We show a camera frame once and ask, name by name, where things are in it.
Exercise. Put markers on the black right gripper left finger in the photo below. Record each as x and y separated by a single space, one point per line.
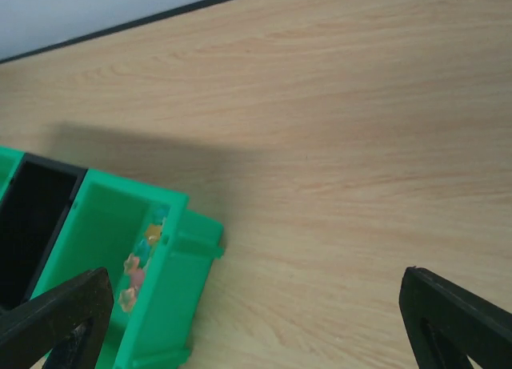
67 324

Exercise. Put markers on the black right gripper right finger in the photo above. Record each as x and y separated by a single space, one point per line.
451 327

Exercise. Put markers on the green bin with gummy candies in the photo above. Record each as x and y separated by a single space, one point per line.
158 254

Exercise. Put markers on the green bin with wrapped candies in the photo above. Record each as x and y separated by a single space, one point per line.
9 161

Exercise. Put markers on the black bin with lollipops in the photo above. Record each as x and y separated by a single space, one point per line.
34 207

